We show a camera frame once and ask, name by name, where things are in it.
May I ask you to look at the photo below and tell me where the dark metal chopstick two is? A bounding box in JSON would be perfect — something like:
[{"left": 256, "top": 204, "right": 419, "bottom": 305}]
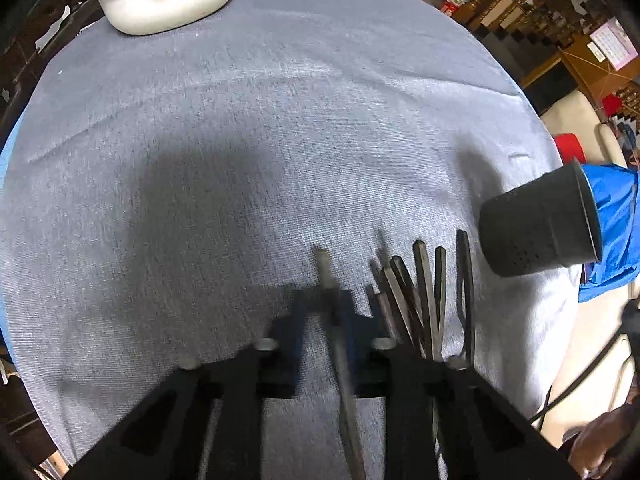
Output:
[{"left": 369, "top": 260, "right": 414, "bottom": 349}]

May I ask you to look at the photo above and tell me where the dark metal chopstick three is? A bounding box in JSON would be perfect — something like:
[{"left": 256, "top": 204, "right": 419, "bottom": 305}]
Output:
[{"left": 387, "top": 256, "right": 431, "bottom": 358}]

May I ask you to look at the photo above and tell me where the dark metal chopstick four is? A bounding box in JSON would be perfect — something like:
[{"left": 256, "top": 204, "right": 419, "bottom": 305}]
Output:
[{"left": 412, "top": 240, "right": 440, "bottom": 361}]

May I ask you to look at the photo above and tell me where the dark metal chopstick six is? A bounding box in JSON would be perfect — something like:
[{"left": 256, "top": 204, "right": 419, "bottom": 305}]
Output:
[{"left": 457, "top": 230, "right": 475, "bottom": 367}]

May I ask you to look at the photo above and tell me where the dark metal chopstick five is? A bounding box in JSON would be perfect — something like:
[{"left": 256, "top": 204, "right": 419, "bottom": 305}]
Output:
[{"left": 435, "top": 246, "right": 447, "bottom": 361}]

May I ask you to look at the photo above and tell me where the dark metal chopstick one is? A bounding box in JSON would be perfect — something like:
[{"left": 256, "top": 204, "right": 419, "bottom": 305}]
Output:
[{"left": 312, "top": 246, "right": 367, "bottom": 479}]

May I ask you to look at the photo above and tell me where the grey metal utensil holder cup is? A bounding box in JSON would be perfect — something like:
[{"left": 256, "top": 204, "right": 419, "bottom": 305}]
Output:
[{"left": 478, "top": 160, "right": 603, "bottom": 278}]

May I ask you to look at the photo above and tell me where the grey round tablecloth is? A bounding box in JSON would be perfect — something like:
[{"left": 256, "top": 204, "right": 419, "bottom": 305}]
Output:
[{"left": 1, "top": 0, "right": 578, "bottom": 465}]

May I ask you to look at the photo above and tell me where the blue cloth on chair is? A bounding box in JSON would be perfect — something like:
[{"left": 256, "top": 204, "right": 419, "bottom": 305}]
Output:
[{"left": 578, "top": 165, "right": 639, "bottom": 302}]

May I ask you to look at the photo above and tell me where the cream sofa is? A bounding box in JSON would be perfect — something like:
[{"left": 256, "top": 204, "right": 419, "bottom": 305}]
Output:
[{"left": 540, "top": 90, "right": 627, "bottom": 168}]

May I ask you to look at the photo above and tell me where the dark carved wooden sideboard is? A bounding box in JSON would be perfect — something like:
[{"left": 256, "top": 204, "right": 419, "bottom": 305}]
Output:
[{"left": 1, "top": 0, "right": 103, "bottom": 141}]

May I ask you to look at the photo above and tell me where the wall calendar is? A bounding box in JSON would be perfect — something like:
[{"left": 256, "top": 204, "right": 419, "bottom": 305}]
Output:
[{"left": 589, "top": 18, "right": 638, "bottom": 70}]

